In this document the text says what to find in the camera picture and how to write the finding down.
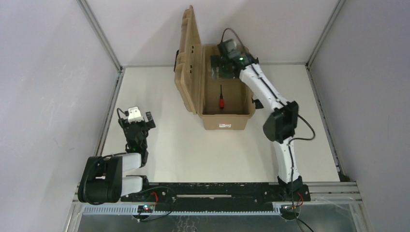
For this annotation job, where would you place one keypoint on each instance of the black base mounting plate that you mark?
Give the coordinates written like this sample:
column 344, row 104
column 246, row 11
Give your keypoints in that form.
column 215, row 197

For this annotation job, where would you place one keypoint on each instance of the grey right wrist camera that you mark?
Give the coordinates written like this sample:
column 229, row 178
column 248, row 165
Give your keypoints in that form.
column 227, row 46

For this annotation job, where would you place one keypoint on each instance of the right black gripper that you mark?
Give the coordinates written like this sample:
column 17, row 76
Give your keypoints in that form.
column 219, row 65

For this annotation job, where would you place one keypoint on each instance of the red black screwdriver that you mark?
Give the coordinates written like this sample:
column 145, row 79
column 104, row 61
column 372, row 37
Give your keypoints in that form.
column 221, row 101

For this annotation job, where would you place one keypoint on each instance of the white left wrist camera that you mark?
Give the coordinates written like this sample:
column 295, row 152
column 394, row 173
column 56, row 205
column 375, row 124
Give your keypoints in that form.
column 134, row 115

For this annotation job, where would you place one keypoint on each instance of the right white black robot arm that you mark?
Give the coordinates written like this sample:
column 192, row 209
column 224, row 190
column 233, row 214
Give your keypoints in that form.
column 280, row 125

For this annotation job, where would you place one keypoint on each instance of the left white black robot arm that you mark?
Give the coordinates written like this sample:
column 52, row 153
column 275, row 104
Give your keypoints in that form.
column 102, row 179

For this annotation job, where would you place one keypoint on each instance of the tan plastic toolbox bin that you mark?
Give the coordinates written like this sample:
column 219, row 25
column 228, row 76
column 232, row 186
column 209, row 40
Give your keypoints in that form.
column 200, row 93

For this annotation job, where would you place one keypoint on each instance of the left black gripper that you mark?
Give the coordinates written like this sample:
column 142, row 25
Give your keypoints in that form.
column 136, row 125

